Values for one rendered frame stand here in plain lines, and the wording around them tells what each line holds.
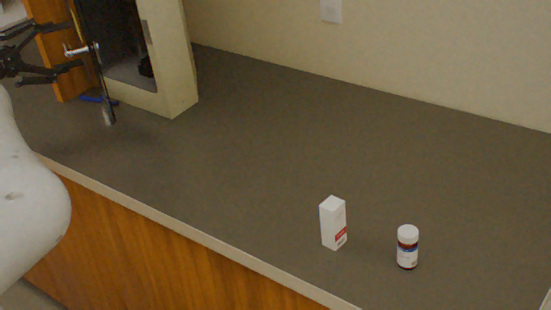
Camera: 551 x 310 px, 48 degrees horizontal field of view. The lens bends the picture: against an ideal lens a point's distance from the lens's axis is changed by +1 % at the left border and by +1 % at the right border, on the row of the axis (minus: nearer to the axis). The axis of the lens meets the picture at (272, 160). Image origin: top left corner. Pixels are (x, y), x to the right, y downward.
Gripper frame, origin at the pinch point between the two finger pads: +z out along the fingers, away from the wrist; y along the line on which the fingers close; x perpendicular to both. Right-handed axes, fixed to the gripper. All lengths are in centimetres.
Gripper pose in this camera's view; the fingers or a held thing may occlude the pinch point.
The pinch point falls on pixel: (67, 45)
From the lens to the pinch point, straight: 166.3
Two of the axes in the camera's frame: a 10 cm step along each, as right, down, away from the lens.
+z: 9.0, -3.2, 2.8
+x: -4.1, -5.0, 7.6
